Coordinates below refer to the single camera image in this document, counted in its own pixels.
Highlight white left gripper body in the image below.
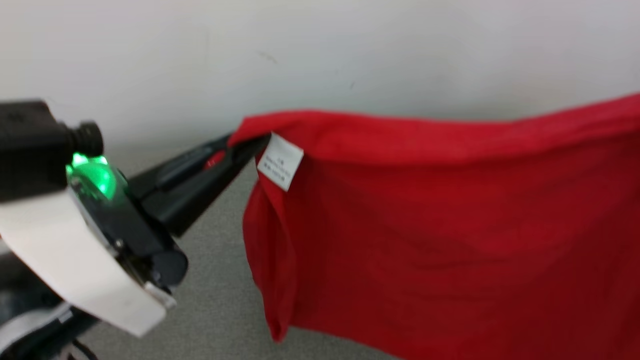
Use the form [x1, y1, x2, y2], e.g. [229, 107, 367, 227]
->
[0, 156, 189, 338]

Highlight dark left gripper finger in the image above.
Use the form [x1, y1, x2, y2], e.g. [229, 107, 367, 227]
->
[139, 134, 272, 239]
[127, 133, 237, 202]

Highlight red shorts white stripes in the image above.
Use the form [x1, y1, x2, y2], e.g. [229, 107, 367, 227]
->
[227, 92, 640, 360]

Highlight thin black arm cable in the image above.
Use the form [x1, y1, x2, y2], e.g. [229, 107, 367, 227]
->
[65, 337, 101, 360]

